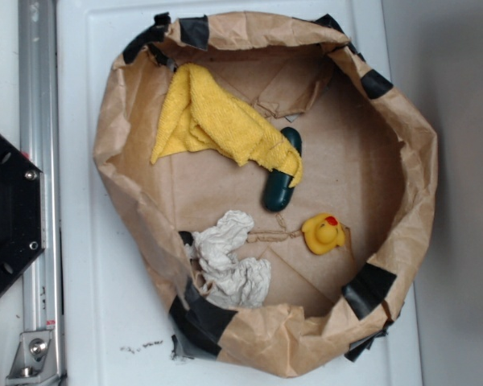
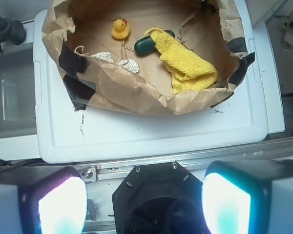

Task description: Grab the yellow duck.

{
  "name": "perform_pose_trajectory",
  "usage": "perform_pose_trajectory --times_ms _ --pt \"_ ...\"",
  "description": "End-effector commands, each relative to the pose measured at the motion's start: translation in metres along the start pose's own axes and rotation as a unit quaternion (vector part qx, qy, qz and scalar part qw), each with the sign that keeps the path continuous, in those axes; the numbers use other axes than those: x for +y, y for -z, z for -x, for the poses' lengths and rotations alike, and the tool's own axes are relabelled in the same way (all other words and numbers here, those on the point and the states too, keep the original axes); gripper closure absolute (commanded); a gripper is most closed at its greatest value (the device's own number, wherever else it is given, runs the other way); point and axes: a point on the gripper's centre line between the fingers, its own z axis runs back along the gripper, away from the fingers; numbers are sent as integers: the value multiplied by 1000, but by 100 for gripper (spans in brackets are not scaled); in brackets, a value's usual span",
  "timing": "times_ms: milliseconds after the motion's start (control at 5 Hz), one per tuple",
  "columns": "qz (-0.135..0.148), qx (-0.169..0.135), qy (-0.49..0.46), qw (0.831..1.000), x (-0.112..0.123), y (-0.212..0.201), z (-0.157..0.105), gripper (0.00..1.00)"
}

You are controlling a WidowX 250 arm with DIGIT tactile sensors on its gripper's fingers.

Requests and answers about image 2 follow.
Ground metal corner bracket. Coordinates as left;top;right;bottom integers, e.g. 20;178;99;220
80;167;98;184

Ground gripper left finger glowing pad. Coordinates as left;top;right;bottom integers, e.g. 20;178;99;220
0;166;87;234

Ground aluminium extrusion rail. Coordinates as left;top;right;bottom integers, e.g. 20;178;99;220
74;136;293;180

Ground black knob handle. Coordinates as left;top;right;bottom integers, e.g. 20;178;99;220
0;16;26;54

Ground yellow folded cloth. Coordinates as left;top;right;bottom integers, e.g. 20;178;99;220
145;27;218;94

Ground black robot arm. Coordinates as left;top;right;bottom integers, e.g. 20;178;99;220
0;159;293;234

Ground clear plastic container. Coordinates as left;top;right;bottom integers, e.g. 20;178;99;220
0;43;37;138

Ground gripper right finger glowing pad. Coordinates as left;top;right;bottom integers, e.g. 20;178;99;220
202;159;293;234

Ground dark green capsule object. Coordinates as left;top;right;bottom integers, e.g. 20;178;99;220
134;28;179;56

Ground yellow rubber duck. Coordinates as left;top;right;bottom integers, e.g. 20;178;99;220
111;19;130;39

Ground brown paper bag bin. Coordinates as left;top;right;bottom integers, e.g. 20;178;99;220
42;0;255;115

